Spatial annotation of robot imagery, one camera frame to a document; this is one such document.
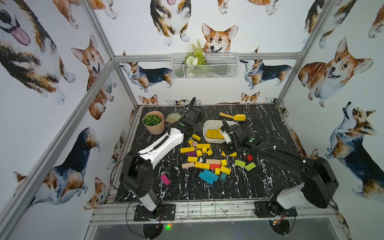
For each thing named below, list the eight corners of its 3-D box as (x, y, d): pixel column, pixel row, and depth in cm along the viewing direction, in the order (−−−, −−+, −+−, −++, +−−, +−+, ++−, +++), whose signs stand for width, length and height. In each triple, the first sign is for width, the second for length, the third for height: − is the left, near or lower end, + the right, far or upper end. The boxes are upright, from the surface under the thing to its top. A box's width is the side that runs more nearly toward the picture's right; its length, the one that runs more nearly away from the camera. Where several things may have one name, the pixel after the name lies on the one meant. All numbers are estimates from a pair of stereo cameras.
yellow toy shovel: (218, 119, 115) (219, 117, 114) (219, 113, 119) (219, 112, 117) (245, 121, 114) (246, 119, 112) (245, 116, 117) (245, 114, 115)
